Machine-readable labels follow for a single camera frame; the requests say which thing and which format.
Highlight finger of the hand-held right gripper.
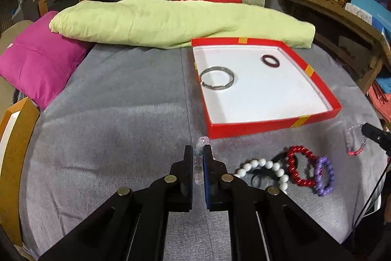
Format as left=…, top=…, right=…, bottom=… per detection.
left=361, top=123, right=391, bottom=146

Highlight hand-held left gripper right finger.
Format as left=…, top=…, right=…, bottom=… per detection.
left=203, top=144, right=352, bottom=261

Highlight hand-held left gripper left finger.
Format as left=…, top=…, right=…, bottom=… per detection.
left=40, top=145, right=194, bottom=261

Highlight clear pink bead bracelet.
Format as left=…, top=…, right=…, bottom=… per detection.
left=195, top=136, right=210, bottom=186

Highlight pink and white bead bracelet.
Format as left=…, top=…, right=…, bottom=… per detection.
left=345, top=126, right=369, bottom=157

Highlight black cord bracelet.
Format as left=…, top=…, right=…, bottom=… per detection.
left=250, top=152, right=288, bottom=188

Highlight red bead bracelet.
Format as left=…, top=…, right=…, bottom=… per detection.
left=286, top=145, right=318, bottom=187

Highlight purple bead bracelet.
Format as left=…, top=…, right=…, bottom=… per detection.
left=315, top=156, right=335, bottom=197

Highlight red shallow cardboard box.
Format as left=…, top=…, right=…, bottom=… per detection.
left=191, top=37, right=342, bottom=139

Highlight silver metal bangle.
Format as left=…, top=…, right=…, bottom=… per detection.
left=200, top=66, right=236, bottom=92

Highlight dark maroon bangle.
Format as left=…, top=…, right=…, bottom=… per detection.
left=261, top=55, right=280, bottom=68

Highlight orange folded cloths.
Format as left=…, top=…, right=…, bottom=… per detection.
left=367, top=78, right=391, bottom=124

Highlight white patterned box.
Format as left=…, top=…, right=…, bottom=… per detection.
left=345, top=2, right=373, bottom=25

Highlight blue shoe box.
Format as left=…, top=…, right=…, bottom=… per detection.
left=350, top=0, right=391, bottom=32

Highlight wooden table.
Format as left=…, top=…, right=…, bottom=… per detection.
left=270, top=0, right=391, bottom=95

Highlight light green blanket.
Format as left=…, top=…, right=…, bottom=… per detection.
left=49, top=0, right=316, bottom=50

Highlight orange cardboard box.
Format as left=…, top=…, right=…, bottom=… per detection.
left=0, top=97, right=41, bottom=248

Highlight pink pillow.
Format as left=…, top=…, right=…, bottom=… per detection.
left=0, top=11, right=92, bottom=110

